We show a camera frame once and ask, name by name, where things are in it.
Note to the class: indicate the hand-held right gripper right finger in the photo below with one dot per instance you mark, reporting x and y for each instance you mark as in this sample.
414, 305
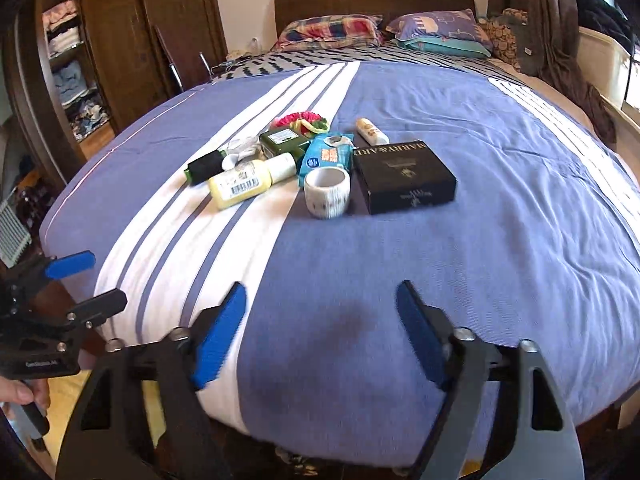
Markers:
420, 335

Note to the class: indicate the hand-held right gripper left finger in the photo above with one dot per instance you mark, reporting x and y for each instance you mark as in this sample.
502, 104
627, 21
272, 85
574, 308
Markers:
222, 332

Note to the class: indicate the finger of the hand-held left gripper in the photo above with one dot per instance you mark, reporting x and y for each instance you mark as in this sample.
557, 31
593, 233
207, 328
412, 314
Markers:
70, 264
102, 305

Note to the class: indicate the pale yellow plastic bottle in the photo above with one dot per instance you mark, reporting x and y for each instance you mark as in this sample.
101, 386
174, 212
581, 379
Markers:
250, 181

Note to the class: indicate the black cardboard box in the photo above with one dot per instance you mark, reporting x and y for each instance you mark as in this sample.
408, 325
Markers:
402, 176

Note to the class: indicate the dark green black-capped bottle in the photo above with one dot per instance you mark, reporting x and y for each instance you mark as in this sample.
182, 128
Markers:
202, 167

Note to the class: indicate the white wrapper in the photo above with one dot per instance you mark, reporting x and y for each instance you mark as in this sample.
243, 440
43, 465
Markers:
239, 150

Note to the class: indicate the green rectangular box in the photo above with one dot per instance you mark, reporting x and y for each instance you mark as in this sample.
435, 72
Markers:
283, 142

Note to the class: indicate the blue wet wipes packet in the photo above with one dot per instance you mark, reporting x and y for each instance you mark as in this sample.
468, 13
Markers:
325, 156

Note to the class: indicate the small white orange-label bottle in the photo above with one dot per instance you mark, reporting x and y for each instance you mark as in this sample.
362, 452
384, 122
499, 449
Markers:
372, 131

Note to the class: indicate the pink green pipe cleaner bundle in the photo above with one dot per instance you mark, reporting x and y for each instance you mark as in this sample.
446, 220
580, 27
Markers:
300, 121

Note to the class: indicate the person's left hand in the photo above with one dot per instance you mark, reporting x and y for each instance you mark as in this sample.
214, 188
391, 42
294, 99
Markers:
22, 394

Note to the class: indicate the white slatted vent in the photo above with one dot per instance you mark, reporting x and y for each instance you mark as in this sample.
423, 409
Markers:
12, 232

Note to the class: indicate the blue white striped blanket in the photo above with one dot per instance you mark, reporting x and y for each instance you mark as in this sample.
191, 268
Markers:
450, 270

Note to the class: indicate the folded clothes on shelves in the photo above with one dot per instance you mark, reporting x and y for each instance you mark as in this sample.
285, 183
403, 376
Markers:
70, 70

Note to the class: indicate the dark wooden wardrobe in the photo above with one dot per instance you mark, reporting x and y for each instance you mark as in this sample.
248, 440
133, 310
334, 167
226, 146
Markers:
150, 35

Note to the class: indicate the grey black patterned bedsheet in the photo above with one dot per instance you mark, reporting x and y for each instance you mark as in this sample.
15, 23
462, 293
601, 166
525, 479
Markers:
300, 57

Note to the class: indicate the teal pillow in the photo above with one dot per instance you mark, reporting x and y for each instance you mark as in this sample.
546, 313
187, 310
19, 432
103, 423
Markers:
450, 47

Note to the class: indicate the purple printed pillow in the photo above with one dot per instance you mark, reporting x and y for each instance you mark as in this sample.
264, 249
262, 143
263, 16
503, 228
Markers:
440, 25

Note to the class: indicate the brown patterned cushion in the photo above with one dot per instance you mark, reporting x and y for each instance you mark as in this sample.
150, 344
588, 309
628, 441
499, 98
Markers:
505, 35

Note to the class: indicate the plaid pillow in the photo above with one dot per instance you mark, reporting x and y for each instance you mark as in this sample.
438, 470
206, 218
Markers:
327, 30

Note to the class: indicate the brown curtain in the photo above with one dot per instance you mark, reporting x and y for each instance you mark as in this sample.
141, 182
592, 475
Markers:
560, 35

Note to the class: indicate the dark wooden headboard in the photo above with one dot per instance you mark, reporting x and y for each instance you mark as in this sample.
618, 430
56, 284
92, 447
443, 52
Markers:
375, 0

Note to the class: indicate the dark clothes pile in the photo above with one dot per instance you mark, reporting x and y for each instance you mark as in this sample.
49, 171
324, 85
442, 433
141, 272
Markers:
600, 10

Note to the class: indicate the white wall socket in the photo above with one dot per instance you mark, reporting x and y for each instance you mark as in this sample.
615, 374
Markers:
256, 43

